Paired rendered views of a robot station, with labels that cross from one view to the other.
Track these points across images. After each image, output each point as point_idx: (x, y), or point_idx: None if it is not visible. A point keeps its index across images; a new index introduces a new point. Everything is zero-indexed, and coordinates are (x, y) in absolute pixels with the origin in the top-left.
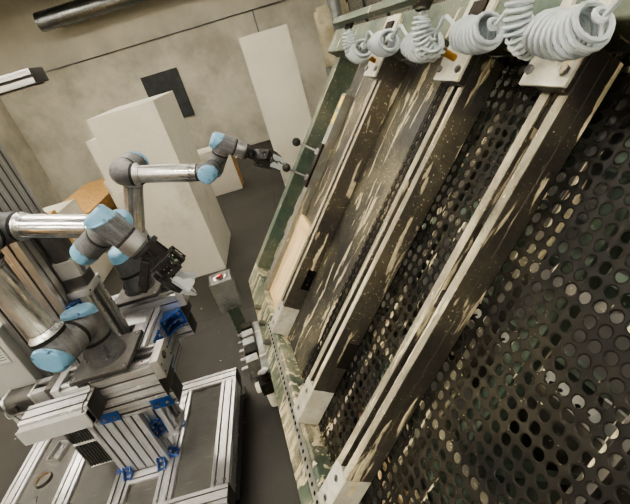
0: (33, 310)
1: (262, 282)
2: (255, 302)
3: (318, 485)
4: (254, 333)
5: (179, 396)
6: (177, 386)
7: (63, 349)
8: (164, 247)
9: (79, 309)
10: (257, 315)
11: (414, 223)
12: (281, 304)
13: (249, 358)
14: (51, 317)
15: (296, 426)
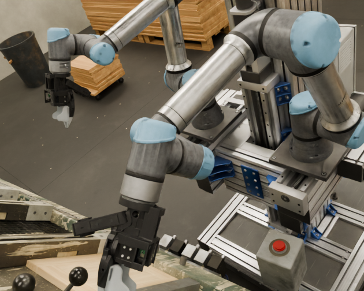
0: (165, 47)
1: (205, 283)
2: (211, 274)
3: (25, 196)
4: (200, 265)
5: (201, 187)
6: (204, 185)
7: (166, 79)
8: (48, 85)
9: (189, 78)
10: (189, 264)
11: None
12: (95, 235)
13: (166, 238)
14: (173, 61)
15: (54, 206)
